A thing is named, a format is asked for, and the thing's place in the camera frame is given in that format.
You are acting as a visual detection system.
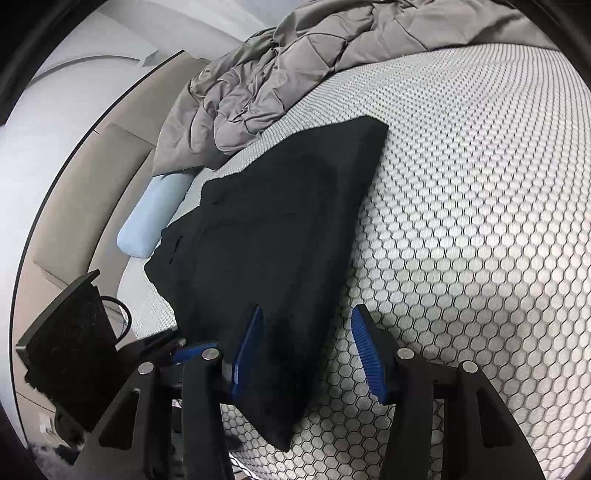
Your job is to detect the hexagon patterned mattress pad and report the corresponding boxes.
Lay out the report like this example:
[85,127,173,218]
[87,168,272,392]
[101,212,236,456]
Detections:
[117,41,588,480]

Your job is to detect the light blue pillow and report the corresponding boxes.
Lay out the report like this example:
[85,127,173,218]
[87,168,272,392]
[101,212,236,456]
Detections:
[116,172,197,258]

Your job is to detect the black pants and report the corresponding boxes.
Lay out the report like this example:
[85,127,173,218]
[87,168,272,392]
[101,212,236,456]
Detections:
[144,115,389,453]

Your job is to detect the beige padded headboard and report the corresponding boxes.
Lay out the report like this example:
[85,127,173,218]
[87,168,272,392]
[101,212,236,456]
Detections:
[13,50,211,400]

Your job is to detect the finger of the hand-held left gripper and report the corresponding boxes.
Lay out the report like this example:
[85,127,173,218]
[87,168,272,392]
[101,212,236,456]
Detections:
[168,342,221,367]

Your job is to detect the grey quilted duvet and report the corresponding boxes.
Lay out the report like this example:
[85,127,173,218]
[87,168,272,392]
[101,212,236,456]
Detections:
[152,0,555,180]

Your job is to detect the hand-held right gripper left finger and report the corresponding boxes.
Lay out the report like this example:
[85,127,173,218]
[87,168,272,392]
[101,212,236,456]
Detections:
[74,304,265,480]

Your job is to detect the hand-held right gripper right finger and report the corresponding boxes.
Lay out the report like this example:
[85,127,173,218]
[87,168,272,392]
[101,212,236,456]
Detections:
[350,304,548,480]

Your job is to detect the black cable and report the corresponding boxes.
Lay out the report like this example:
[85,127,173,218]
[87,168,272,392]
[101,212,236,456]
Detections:
[100,295,134,344]

